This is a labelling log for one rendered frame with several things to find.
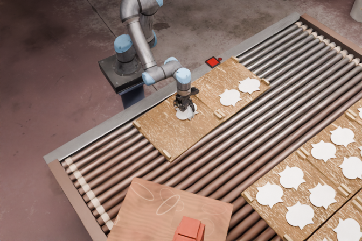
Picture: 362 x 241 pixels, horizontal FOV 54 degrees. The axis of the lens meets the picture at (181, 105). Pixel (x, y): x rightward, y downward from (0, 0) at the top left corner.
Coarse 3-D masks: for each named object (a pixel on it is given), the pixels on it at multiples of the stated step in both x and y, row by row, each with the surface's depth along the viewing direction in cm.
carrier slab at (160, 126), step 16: (192, 96) 221; (160, 112) 213; (176, 112) 213; (208, 112) 213; (144, 128) 207; (160, 128) 206; (176, 128) 206; (192, 128) 206; (208, 128) 206; (160, 144) 200; (176, 144) 199; (192, 144) 199
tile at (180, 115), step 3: (189, 105) 215; (195, 105) 215; (177, 108) 214; (195, 108) 214; (177, 111) 212; (180, 111) 212; (186, 111) 212; (195, 111) 212; (177, 114) 211; (180, 114) 211; (183, 114) 211; (186, 114) 211; (195, 114) 211; (177, 117) 210; (180, 117) 209; (183, 117) 209; (186, 117) 209; (189, 117) 209
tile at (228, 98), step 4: (224, 92) 221; (228, 92) 221; (232, 92) 221; (236, 92) 221; (220, 96) 219; (224, 96) 219; (228, 96) 219; (232, 96) 219; (236, 96) 219; (220, 100) 217; (224, 100) 217; (228, 100) 217; (232, 100) 217; (236, 100) 217; (240, 100) 217; (224, 104) 215; (228, 104) 215; (232, 104) 215
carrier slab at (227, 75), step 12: (228, 60) 240; (216, 72) 233; (228, 72) 233; (240, 72) 233; (192, 84) 227; (204, 84) 226; (216, 84) 226; (228, 84) 226; (264, 84) 226; (204, 96) 220; (216, 96) 220; (240, 96) 220; (252, 96) 220; (216, 108) 215; (228, 108) 214; (240, 108) 214
